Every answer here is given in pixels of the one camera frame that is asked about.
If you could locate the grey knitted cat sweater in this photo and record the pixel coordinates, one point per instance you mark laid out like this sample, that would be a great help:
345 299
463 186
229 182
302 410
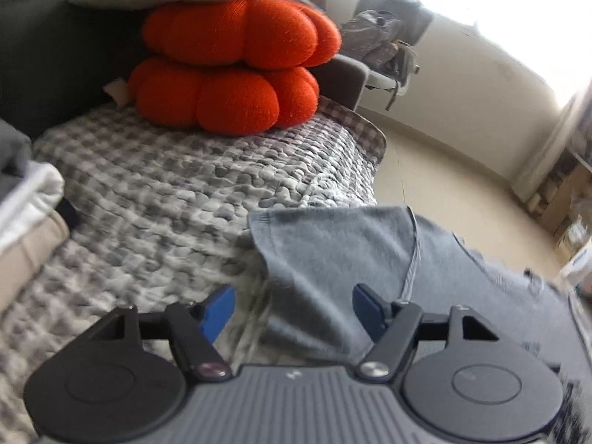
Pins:
316 256

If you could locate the grey checkered blanket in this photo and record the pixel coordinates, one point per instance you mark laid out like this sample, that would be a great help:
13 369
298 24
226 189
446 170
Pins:
367 135

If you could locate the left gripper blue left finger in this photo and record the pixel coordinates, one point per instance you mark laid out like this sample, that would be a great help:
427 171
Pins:
216 311

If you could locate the grey white quilted bedspread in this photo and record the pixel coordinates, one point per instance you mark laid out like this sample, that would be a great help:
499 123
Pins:
163 218

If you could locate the grey backpack on chair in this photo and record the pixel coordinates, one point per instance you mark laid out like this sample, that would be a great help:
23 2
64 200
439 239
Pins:
370 37

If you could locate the right beige curtain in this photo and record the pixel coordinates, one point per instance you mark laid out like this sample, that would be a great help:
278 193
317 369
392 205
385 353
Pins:
572 131

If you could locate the white blue cardboard box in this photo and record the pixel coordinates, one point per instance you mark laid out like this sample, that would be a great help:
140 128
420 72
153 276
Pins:
577 270

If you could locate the white office chair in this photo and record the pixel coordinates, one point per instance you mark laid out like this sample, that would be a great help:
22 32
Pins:
394 62

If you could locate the wooden desk shelf unit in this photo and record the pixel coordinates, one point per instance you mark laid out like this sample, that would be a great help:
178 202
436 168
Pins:
553 204

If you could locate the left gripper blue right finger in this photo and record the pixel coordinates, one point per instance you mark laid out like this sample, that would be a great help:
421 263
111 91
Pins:
371 310

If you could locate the stack of folded clothes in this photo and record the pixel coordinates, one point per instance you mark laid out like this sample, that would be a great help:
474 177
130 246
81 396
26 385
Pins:
36 218

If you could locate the orange pumpkin cushion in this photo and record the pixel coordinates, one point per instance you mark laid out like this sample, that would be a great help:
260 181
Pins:
234 68

